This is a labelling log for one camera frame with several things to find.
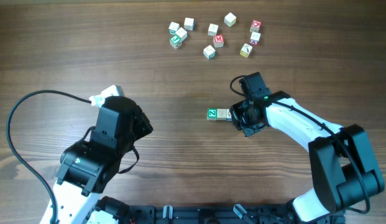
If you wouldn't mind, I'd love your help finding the yellow K letter block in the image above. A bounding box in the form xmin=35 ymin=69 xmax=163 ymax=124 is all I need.
xmin=240 ymin=44 xmax=252 ymax=58

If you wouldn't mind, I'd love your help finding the green V letter block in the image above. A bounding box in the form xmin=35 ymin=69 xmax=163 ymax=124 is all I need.
xmin=168 ymin=22 xmax=180 ymax=35

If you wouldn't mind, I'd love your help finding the green J letter block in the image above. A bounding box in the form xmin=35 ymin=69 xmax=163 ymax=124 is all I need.
xmin=170 ymin=35 xmax=182 ymax=49

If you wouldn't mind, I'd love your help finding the red Q letter block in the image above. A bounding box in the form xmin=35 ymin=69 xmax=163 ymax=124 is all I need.
xmin=250 ymin=20 xmax=262 ymax=32

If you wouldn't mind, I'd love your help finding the white block red A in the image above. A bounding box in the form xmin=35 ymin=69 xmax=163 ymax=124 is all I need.
xmin=249 ymin=32 xmax=261 ymax=45

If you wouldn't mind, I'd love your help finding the white yellow-edged block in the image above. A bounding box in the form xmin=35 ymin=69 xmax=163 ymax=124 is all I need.
xmin=176 ymin=27 xmax=188 ymax=42

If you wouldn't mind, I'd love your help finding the red U letter block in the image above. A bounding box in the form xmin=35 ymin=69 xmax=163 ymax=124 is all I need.
xmin=216 ymin=109 xmax=227 ymax=120

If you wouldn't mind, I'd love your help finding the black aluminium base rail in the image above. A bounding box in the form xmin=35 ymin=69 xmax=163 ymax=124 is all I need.
xmin=124 ymin=203 xmax=346 ymax=224

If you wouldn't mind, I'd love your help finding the green Z letter block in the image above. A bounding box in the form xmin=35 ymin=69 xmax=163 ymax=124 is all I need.
xmin=207 ymin=108 xmax=218 ymax=121

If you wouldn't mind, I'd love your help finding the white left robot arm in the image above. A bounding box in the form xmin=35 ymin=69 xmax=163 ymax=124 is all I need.
xmin=41 ymin=96 xmax=153 ymax=223

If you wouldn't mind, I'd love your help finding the red M letter block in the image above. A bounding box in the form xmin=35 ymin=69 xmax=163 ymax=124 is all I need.
xmin=213 ymin=34 xmax=224 ymax=48

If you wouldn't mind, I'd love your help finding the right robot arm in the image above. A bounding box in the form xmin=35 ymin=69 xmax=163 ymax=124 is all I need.
xmin=230 ymin=72 xmax=385 ymax=223

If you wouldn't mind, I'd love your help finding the plain white wooden block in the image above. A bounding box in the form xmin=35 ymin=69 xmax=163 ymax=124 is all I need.
xmin=184 ymin=17 xmax=195 ymax=30

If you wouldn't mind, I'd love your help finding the white block number nine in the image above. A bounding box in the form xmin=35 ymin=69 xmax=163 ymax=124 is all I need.
xmin=203 ymin=45 xmax=216 ymax=60

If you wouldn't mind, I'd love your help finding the white block red drawing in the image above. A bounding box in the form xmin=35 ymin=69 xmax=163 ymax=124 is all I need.
xmin=208 ymin=24 xmax=219 ymax=37

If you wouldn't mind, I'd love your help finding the plain cream wooden block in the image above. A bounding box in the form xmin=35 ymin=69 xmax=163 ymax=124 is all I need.
xmin=224 ymin=12 xmax=237 ymax=27

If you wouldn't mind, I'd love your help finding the blue-sided white block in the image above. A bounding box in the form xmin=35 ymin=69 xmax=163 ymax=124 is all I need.
xmin=226 ymin=109 xmax=232 ymax=121

